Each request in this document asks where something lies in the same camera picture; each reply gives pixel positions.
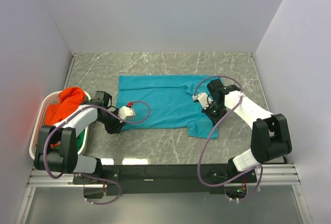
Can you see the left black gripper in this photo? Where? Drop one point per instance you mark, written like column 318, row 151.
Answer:
column 116, row 127

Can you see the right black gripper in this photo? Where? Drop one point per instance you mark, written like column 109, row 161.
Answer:
column 214, row 119

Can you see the teal t shirt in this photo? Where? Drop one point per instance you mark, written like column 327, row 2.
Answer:
column 165, row 101

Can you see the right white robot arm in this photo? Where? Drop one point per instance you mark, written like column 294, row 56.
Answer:
column 270, row 136

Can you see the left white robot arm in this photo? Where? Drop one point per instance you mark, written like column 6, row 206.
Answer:
column 56, row 148

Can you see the green t shirt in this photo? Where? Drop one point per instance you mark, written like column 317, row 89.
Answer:
column 81, row 140

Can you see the orange t shirt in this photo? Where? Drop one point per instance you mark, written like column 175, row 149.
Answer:
column 68, row 101

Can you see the white laundry basket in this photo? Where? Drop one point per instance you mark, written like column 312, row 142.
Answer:
column 52, row 98

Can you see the black base beam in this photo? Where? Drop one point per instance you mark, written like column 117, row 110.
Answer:
column 132, row 179

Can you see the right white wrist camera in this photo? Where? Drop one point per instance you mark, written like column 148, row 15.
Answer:
column 203, row 99

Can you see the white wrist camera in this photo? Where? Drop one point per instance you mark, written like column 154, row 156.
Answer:
column 126, row 112
column 203, row 99

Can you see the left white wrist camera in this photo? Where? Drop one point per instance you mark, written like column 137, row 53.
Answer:
column 126, row 112

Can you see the aluminium rail frame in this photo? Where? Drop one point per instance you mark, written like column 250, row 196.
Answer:
column 273, row 175

